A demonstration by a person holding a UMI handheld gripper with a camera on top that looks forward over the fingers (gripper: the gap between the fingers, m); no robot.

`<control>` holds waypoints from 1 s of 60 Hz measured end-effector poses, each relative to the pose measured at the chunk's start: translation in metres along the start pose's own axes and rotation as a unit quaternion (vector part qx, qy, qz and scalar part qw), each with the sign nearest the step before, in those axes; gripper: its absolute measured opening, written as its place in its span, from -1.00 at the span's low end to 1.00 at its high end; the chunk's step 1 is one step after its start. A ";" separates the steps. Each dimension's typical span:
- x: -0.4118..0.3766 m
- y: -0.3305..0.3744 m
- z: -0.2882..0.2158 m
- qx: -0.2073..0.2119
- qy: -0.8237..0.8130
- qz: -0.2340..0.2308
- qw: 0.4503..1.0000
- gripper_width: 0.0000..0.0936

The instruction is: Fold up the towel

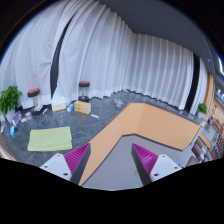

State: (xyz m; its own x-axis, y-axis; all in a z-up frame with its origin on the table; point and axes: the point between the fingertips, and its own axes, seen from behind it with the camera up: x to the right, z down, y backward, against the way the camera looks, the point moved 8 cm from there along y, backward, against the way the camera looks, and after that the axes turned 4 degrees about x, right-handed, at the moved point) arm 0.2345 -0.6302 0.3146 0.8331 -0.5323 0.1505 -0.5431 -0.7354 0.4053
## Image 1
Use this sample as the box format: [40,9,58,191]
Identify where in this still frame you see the green folded towel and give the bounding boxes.
[28,127,72,151]

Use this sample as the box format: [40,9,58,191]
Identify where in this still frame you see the white curtain panel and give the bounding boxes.
[0,0,134,108]
[125,34,193,110]

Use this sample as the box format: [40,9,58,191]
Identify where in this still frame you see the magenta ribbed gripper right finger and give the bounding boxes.
[131,144,181,185]

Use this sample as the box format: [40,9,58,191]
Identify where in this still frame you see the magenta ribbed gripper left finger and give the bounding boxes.
[41,143,91,184]

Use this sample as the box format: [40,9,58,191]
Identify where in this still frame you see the small blue white box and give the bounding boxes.
[67,103,74,112]

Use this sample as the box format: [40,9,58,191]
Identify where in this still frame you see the purple blue box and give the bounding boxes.
[12,111,22,127]

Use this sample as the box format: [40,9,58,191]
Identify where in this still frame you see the white curtain left panel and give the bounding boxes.
[0,0,134,108]

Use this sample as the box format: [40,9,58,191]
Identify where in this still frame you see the small blue bottle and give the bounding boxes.
[10,126,15,136]

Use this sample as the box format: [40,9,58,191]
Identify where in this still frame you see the yellow cardboard box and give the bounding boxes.
[74,101,91,114]

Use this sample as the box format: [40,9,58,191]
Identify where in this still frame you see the green potted plant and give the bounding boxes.
[197,103,207,119]
[0,86,22,121]

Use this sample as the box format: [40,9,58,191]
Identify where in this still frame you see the small purple container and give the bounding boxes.
[114,99,122,108]

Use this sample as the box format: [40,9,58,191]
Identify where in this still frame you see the green potted plant left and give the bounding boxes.
[0,86,22,121]

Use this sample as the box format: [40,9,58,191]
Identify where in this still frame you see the white cardboard box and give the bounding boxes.
[52,101,67,112]

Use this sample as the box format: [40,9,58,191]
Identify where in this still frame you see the green potted plant right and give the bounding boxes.
[197,103,207,119]

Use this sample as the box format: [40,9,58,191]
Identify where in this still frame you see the white curtain right panel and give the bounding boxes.
[125,34,193,110]

